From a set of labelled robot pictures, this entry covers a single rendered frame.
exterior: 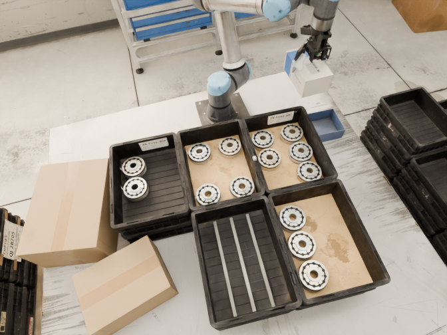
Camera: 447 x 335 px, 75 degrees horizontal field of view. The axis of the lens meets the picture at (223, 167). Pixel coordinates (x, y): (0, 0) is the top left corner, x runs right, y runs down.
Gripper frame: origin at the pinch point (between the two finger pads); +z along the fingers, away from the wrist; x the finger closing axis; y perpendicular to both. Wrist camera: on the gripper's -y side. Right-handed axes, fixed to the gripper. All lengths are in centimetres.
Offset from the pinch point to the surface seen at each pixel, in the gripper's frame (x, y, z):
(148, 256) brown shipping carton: -82, 51, 25
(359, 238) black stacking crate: -6, 67, 22
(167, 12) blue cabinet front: -42, -165, 60
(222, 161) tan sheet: -43, 17, 28
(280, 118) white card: -11.5, 5.5, 22.2
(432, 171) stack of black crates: 81, 34, 72
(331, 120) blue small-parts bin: 22.0, 1.7, 40.3
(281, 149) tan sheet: -15.4, 18.7, 27.6
